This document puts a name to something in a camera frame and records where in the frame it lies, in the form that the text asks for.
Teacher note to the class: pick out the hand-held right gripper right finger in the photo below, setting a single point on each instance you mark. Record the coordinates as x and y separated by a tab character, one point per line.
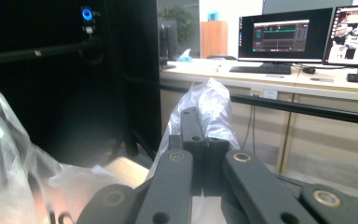
216	149

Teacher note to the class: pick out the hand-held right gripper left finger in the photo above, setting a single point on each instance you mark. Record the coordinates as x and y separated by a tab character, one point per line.
192	130

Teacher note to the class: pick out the clear plastic bag yellow face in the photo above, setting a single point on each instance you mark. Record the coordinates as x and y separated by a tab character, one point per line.
213	105

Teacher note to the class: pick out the blue tissue pack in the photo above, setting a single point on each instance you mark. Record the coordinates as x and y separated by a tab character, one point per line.
185	56

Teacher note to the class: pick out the dark side-on monitor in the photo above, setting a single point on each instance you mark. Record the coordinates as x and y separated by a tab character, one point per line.
167	43

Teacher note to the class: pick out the wooden cabinet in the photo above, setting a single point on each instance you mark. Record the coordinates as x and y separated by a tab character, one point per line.
214	39

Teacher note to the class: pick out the black horizontal metal bar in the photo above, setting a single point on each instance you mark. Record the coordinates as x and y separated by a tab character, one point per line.
307	108

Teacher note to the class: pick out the beige office desk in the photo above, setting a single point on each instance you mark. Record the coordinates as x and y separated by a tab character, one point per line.
323	133

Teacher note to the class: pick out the green potted plant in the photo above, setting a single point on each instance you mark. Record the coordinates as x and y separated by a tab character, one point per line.
180	21

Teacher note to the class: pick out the black computer mouse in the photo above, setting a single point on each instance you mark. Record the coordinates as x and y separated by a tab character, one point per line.
309	70

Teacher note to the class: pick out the wide black computer monitor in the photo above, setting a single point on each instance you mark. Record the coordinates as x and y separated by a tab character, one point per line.
284	35

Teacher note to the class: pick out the computer monitor with bright window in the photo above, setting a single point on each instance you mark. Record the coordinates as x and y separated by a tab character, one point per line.
352	35

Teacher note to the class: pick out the black horizontal pole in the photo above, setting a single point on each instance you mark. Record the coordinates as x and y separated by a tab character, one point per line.
28	54

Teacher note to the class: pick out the white wall socket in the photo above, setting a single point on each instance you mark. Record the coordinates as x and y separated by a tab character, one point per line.
263	93

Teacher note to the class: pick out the camera with blue light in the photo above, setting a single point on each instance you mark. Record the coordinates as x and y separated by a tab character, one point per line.
87	15

